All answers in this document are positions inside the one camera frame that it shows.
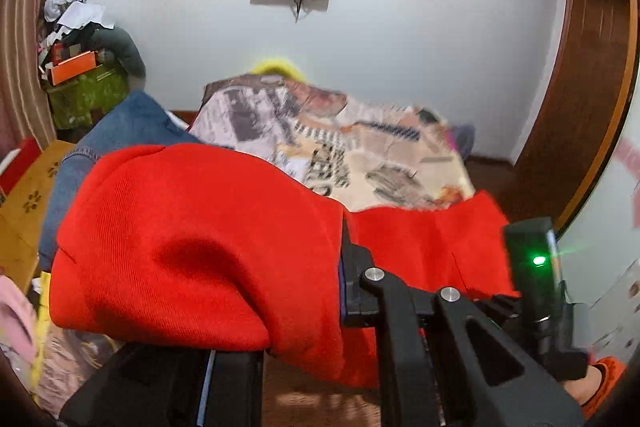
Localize purple grey backpack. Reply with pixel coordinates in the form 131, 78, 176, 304
449, 124, 476, 160

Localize striped maroon curtain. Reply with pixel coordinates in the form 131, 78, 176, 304
1, 0, 55, 153

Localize brown wooden door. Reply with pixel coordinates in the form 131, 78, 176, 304
501, 0, 639, 230

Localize green patterned cloth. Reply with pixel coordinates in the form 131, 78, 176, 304
47, 64, 129, 130

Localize red zip jacket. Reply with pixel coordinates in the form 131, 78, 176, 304
49, 144, 513, 387

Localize yellow pillow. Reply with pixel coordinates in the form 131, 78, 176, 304
250, 58, 307, 83

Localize white papers pile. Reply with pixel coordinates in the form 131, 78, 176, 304
43, 0, 115, 29

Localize orange box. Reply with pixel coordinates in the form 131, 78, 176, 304
50, 51, 98, 86

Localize dark green cloth bundle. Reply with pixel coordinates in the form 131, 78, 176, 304
90, 26, 146, 79

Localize person right hand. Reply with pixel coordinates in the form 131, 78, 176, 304
562, 365, 604, 405

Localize newspaper print bed sheet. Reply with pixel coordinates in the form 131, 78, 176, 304
190, 75, 475, 211

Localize blue denim jeans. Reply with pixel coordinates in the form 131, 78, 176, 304
38, 90, 198, 272

